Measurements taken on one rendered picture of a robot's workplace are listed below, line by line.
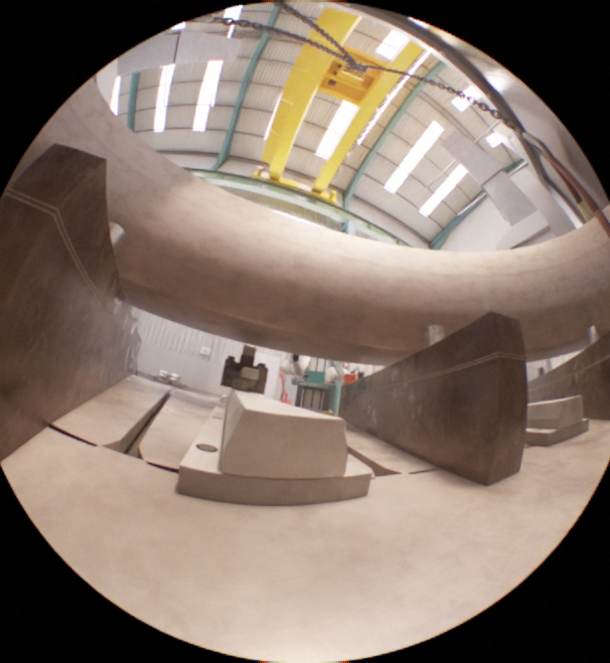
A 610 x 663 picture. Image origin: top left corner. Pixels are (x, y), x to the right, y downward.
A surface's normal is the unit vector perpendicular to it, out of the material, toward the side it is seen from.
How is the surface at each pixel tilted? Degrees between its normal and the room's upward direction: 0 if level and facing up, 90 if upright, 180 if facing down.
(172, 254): 90
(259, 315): 90
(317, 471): 90
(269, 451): 90
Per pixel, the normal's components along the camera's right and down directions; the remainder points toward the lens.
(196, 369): 0.33, -0.26
